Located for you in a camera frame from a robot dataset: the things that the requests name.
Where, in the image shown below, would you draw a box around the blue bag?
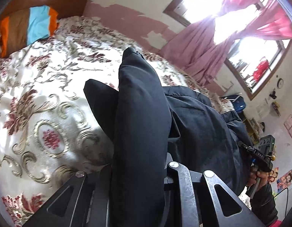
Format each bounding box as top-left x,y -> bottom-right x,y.
222,94 -> 246,111

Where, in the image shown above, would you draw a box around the large wooden window frame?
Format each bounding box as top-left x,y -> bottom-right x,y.
163,0 -> 279,27

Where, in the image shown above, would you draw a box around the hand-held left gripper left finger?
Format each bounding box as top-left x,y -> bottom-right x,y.
23,166 -> 113,227

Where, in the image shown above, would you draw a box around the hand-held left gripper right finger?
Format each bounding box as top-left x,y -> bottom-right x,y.
164,152 -> 267,227

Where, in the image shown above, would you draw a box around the small yellow shelf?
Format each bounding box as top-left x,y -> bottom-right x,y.
243,117 -> 261,142

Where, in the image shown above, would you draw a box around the person's right hand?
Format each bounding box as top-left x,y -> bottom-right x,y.
249,167 -> 271,190

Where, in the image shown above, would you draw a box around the red hanging clothes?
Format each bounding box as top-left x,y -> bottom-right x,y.
251,60 -> 270,81

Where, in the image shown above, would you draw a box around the floral satin blanket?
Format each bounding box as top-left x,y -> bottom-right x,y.
0,16 -> 235,227

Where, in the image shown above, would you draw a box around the pink wall papers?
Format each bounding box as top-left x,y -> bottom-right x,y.
284,109 -> 292,143

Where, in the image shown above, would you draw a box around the small wooden window frame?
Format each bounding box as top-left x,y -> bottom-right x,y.
224,35 -> 292,101

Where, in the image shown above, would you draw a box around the black jacket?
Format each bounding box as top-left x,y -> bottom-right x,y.
83,47 -> 254,227

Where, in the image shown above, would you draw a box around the person's right forearm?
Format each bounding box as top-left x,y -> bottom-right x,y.
250,182 -> 282,227

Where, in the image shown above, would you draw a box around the yellow wall ornament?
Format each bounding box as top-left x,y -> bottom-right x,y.
272,102 -> 281,117

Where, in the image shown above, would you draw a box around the striped orange blue pillow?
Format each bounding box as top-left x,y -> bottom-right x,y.
0,5 -> 59,58

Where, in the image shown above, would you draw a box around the pink curtain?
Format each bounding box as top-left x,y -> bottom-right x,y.
159,0 -> 292,93

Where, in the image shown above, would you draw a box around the white wall paper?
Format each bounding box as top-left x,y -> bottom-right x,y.
256,99 -> 269,119

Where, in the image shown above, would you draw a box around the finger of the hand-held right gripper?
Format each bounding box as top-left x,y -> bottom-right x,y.
238,141 -> 258,157

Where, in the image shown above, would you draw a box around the colourful cartoon wall poster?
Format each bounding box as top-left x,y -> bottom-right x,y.
269,167 -> 292,190

